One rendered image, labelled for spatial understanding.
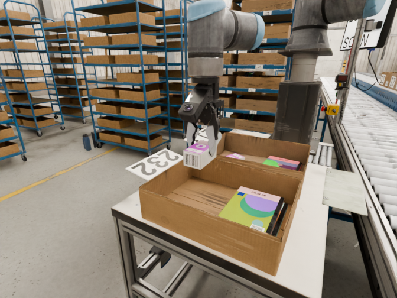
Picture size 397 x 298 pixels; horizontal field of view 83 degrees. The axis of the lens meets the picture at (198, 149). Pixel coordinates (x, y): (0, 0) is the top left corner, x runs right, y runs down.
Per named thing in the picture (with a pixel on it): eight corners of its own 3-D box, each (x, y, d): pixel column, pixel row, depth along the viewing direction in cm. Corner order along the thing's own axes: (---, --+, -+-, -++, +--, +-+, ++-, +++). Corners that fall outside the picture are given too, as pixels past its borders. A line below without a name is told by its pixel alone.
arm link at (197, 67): (214, 57, 51) (178, 58, 56) (213, 80, 53) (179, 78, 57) (228, 58, 59) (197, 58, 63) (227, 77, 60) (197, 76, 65)
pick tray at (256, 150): (224, 151, 113) (224, 131, 110) (307, 167, 96) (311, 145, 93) (196, 174, 90) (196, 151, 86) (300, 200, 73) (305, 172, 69)
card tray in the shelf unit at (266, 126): (234, 128, 227) (234, 118, 224) (242, 121, 253) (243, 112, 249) (275, 133, 210) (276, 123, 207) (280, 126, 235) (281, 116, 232)
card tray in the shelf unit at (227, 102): (191, 104, 237) (191, 95, 234) (202, 100, 263) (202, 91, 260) (228, 107, 222) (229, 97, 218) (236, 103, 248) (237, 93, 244)
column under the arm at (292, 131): (261, 146, 119) (268, 81, 107) (273, 133, 140) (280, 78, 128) (315, 155, 107) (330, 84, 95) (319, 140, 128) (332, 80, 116)
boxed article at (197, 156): (216, 156, 68) (217, 142, 66) (200, 169, 60) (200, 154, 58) (200, 153, 71) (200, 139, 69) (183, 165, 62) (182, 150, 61)
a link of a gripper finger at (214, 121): (223, 138, 61) (216, 106, 59) (220, 139, 59) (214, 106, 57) (208, 139, 63) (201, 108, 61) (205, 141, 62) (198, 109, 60)
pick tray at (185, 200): (192, 177, 88) (191, 153, 84) (297, 207, 70) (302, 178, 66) (139, 217, 65) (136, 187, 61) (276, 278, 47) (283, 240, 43)
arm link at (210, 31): (237, -1, 52) (201, -8, 46) (233, 58, 56) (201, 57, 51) (211, 7, 59) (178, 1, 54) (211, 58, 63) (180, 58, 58)
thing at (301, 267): (233, 133, 151) (233, 129, 150) (332, 149, 124) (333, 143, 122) (111, 215, 70) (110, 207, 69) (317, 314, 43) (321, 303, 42)
